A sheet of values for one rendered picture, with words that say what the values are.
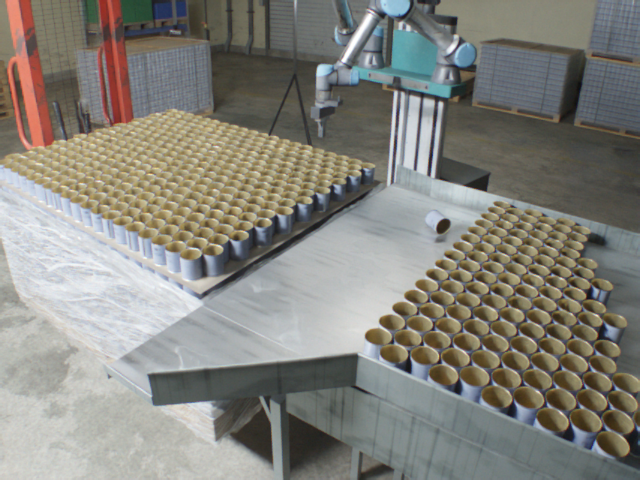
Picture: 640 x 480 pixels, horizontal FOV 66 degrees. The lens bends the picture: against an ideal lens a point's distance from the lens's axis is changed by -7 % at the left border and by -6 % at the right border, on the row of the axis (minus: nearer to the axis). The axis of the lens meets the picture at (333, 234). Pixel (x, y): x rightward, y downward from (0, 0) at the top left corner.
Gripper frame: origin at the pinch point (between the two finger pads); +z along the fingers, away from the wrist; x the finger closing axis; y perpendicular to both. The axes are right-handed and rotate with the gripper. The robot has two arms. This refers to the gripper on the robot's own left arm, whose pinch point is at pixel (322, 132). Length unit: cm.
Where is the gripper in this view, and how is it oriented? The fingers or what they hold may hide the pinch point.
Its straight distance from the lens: 248.4
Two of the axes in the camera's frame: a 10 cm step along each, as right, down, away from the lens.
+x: -5.6, 3.7, -7.4
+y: -8.3, -3.1, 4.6
